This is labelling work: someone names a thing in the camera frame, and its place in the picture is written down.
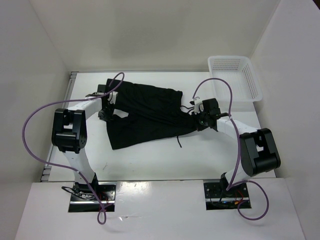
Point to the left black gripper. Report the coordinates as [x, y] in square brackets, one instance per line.
[108, 117]

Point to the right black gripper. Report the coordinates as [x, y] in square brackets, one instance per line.
[198, 126]

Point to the black shorts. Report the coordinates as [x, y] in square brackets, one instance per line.
[154, 113]

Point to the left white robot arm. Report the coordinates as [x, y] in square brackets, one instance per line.
[69, 133]

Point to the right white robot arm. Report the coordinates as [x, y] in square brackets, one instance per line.
[256, 148]

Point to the white perforated plastic basket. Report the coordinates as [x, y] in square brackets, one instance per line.
[239, 73]

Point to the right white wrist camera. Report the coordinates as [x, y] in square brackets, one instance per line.
[198, 106]

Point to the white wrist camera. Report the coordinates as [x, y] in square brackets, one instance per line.
[112, 97]
[198, 106]

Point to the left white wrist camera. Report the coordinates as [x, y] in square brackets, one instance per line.
[112, 97]

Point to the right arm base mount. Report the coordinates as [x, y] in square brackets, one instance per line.
[216, 198]

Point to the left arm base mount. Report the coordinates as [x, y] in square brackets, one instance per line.
[84, 201]

